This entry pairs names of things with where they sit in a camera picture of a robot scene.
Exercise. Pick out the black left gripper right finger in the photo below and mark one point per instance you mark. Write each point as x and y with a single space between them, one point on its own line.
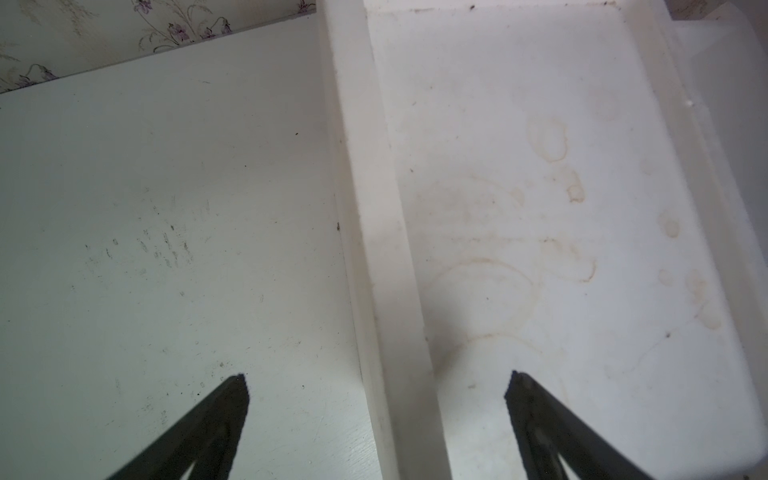
553 441

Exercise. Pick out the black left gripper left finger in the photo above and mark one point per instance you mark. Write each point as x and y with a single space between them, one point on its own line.
202 444

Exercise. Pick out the white plastic drawer cabinet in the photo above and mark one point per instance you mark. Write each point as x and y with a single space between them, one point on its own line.
535 186

